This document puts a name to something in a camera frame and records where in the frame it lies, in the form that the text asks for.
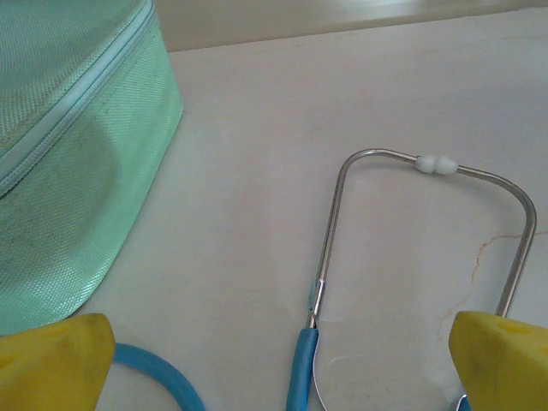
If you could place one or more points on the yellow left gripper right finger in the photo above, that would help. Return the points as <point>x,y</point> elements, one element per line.
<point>501,364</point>

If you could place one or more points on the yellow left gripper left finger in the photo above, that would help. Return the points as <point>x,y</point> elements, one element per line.
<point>51,368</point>

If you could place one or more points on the blue stethoscope with metal earpieces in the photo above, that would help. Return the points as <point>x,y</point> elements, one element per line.
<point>304,364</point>

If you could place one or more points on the mint green zip case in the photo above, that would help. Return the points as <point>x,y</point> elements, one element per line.
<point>64,171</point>

